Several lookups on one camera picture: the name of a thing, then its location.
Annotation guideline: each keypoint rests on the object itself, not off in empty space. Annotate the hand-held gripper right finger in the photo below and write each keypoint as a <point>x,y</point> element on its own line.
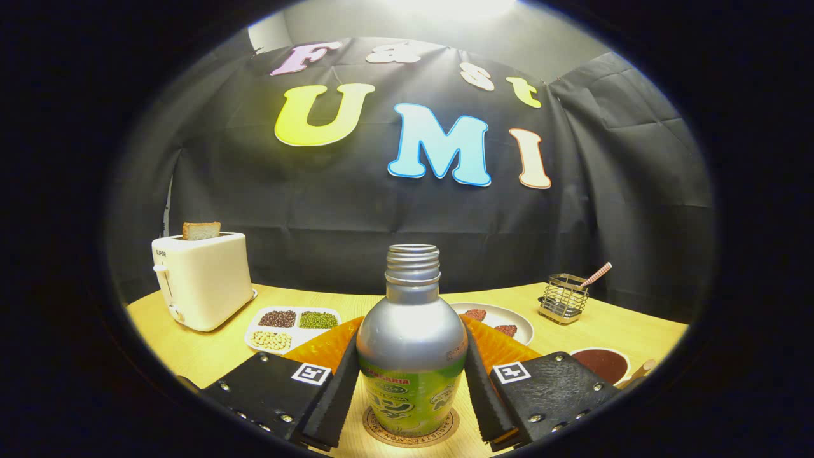
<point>486,401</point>

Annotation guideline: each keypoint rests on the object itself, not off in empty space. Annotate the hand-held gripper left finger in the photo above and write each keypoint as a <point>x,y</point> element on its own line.
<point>331,401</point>

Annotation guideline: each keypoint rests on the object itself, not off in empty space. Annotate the round cork coaster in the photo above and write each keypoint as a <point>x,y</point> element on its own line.
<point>445,427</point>

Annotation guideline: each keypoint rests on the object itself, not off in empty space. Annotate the silver bottle with green label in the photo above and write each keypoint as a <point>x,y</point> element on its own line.
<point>412,343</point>

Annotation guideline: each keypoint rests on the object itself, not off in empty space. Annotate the red meat piece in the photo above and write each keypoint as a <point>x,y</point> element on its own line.
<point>506,331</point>
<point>475,314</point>

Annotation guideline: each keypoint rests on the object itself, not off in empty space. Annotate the white divided dish of beans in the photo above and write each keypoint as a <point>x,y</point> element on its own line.
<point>280,329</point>

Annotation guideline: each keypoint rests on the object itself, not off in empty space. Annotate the white round plate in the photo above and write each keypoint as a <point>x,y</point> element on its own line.
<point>509,315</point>

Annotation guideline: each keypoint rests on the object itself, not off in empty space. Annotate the wooden table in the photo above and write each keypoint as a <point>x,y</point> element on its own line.
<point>210,353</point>

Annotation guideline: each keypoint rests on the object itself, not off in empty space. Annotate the striped straw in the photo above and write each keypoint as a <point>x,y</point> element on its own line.
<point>598,273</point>

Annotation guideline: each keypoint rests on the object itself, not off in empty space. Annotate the white toaster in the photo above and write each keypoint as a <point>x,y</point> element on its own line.
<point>203,280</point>

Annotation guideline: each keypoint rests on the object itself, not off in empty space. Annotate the black backdrop cloth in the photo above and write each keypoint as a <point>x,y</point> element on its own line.
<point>318,203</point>

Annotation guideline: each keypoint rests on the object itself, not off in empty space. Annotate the toast slice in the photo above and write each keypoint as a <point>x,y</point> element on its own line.
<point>201,230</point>

